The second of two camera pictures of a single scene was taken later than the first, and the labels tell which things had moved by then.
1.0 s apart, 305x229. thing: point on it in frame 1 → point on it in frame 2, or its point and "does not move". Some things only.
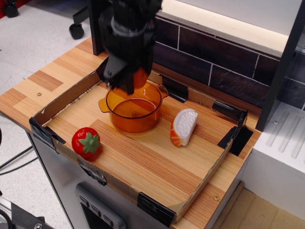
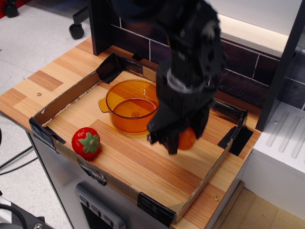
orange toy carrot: (140, 78) → (187, 139)
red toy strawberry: (86, 141) does not move
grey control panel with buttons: (96, 212) does not move
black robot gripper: (129, 42) → (180, 96)
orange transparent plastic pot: (137, 112) does not move
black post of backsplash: (95, 7) does not move
